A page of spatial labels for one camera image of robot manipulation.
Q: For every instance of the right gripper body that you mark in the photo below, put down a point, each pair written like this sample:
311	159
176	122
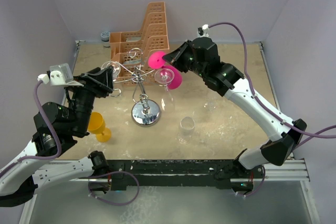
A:
185	61

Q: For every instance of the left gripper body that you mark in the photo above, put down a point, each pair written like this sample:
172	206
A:
84	96

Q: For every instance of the pink plastic goblet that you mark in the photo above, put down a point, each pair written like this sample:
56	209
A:
156	62

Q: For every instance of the clear wine glass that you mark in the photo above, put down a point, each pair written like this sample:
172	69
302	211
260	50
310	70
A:
210	105
186	130
115	66

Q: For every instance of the clear champagne flute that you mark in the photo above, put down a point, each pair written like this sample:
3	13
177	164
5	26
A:
164	77

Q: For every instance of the clear back wine glass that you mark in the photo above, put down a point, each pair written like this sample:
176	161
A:
210	105

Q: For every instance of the clear front wine glass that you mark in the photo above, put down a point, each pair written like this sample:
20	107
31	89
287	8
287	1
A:
186	130

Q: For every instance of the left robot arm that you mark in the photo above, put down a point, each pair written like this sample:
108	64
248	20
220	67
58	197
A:
57	127

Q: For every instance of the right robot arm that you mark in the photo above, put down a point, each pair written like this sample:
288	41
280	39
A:
201	57

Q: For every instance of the chrome wine glass rack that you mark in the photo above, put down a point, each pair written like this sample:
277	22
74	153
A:
145	111

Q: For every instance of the yellow plastic goblet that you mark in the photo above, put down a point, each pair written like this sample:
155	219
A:
97	126

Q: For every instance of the orange plastic file organizer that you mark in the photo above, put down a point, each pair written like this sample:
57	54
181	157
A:
132	48

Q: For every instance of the small grey cap bottle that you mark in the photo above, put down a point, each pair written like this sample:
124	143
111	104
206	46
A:
105	37

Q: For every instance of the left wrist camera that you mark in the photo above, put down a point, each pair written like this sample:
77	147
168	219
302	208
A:
60	75

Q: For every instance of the black base frame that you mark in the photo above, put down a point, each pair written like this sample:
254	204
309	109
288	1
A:
218	173

